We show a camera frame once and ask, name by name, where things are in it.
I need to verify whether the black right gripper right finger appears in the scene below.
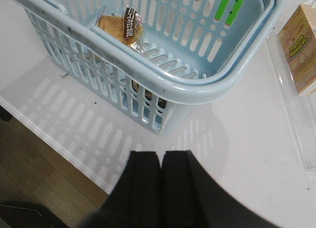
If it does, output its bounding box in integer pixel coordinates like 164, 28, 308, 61
162, 151, 275, 228

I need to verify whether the light blue plastic basket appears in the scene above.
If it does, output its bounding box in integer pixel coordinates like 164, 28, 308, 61
13, 0, 281, 134

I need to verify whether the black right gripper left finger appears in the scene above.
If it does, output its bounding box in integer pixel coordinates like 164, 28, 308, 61
81, 151, 160, 228

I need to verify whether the packaged bread clear wrapper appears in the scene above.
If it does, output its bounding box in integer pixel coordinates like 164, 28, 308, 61
95, 6, 146, 56

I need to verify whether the beige tissue box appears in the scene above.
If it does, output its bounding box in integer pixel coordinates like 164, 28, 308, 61
278, 4, 316, 96

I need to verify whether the clear acrylic shelf right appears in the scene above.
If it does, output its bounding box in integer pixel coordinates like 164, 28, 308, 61
267, 28, 316, 173

